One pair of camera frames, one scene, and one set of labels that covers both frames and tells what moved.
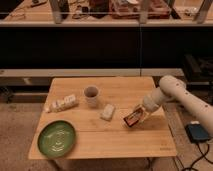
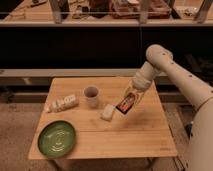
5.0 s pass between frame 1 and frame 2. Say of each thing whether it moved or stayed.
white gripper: moved
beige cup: stayed
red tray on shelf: stayed
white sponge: stayed
